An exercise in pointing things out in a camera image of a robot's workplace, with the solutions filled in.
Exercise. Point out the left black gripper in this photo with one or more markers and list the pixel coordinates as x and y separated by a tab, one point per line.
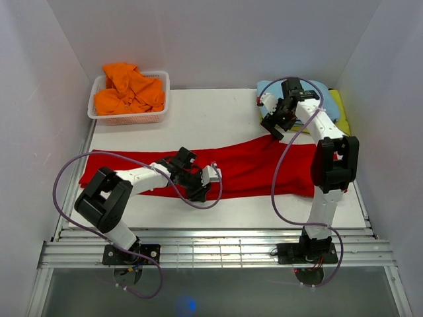
199	195

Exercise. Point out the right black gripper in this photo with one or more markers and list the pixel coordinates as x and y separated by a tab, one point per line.
269	121

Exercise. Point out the red trousers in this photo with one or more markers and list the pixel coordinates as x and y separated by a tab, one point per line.
247	168

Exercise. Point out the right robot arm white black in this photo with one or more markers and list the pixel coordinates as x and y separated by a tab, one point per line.
333	168

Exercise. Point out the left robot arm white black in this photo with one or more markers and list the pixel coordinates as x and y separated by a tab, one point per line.
104	199

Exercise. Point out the light blue folded trousers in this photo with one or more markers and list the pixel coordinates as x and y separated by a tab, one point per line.
277	87

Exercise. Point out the yellow folded trousers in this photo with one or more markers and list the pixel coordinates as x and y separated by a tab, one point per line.
342	115

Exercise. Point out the orange trousers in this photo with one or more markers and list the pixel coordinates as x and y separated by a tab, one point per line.
128	91

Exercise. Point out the white plastic basket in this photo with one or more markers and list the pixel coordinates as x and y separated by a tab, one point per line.
127	119

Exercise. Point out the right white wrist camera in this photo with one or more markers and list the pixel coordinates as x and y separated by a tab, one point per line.
267	104

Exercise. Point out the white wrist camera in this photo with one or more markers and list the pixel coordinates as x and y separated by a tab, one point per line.
267	104
211	174

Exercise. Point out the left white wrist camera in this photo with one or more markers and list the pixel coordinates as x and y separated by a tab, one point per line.
211	174

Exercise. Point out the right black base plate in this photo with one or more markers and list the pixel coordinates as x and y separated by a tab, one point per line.
293	253

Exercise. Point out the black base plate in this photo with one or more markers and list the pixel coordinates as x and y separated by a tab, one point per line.
293	253
139	254

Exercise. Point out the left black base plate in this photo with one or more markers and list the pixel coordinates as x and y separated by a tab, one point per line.
139	254

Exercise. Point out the aluminium rail frame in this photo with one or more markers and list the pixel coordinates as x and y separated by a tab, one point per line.
231	249

